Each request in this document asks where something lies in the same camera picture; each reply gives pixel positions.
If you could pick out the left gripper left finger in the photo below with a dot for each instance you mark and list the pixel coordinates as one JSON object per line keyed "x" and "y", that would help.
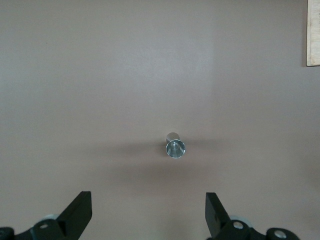
{"x": 72, "y": 220}

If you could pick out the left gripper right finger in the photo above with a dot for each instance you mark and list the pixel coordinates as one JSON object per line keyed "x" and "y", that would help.
{"x": 220, "y": 222}

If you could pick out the steel double jigger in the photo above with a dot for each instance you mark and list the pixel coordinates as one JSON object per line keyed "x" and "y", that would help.
{"x": 175, "y": 148}

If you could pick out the brown table cover sheet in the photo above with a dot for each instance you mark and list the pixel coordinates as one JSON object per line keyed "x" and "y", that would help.
{"x": 100, "y": 75}

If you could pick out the wooden cutting board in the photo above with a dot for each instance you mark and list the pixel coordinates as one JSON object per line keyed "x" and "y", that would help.
{"x": 313, "y": 32}

